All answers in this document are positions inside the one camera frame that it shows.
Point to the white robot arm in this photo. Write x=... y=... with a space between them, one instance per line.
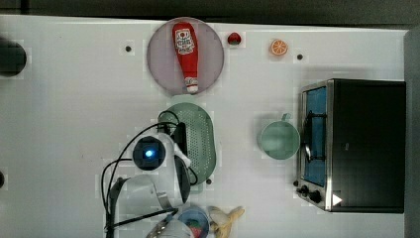
x=162 y=183

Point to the yellow banana toy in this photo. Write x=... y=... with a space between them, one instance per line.
x=221 y=223

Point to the red toy strawberry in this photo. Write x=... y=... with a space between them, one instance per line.
x=234 y=39

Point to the green oval strainer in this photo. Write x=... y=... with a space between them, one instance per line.
x=200 y=140

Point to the black toaster oven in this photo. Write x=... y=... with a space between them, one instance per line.
x=352 y=146

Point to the grey round plate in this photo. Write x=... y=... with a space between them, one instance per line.
x=164 y=64

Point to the strawberry in bowl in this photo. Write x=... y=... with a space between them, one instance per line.
x=196 y=229

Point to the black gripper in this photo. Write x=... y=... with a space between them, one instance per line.
x=179 y=137

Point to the blue bowl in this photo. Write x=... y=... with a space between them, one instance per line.
x=198 y=216

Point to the green mug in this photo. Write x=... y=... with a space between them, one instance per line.
x=279 y=139

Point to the black cylinder cup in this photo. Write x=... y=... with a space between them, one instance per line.
x=13 y=58
x=2 y=179

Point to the orange slice toy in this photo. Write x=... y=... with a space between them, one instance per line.
x=278 y=48

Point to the red ketchup bottle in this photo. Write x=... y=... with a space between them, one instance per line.
x=186 y=49

